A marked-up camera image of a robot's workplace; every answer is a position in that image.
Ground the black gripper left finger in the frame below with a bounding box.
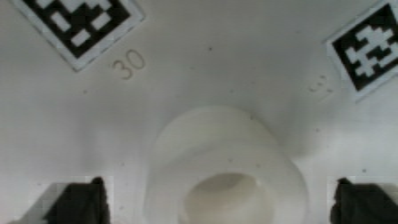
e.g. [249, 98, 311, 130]
[45, 177, 110, 224]

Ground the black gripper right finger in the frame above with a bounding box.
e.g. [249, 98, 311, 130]
[329, 178, 398, 224]

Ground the white round table top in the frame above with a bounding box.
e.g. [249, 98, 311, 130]
[0, 0, 398, 224]

